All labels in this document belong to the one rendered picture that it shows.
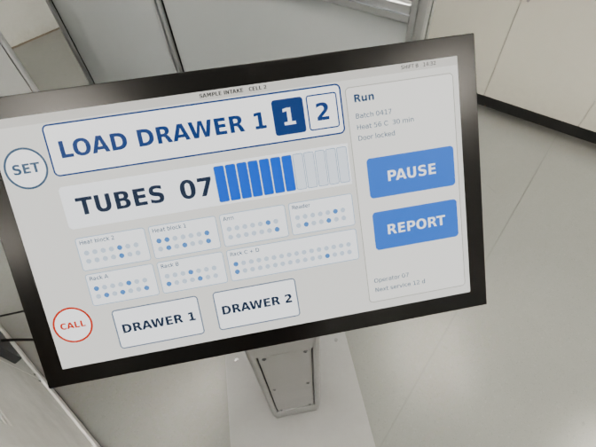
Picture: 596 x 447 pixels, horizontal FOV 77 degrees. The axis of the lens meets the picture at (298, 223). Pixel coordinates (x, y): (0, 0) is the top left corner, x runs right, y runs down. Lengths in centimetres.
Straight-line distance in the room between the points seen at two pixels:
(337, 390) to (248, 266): 102
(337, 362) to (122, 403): 77
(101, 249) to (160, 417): 112
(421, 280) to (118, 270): 34
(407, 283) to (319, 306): 11
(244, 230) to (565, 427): 138
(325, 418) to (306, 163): 108
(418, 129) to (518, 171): 182
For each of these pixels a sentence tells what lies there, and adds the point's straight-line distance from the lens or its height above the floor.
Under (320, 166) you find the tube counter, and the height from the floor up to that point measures 111.
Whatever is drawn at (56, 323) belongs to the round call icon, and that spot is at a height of 102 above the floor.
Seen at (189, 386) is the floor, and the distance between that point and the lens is 151.
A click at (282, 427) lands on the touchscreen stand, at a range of 137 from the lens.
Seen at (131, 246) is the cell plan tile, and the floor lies 107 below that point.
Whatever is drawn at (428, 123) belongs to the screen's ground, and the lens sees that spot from 44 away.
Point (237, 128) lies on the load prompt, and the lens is 40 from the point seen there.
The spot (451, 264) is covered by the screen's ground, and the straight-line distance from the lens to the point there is 48.
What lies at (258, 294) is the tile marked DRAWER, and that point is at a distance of 43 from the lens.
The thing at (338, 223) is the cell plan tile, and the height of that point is 106.
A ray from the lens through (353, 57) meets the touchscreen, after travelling 42.
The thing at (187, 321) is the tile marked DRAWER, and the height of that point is 100.
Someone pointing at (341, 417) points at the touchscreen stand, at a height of 4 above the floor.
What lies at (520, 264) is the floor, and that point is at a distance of 185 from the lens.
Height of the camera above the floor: 139
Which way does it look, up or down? 52 degrees down
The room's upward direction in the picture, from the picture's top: 4 degrees counter-clockwise
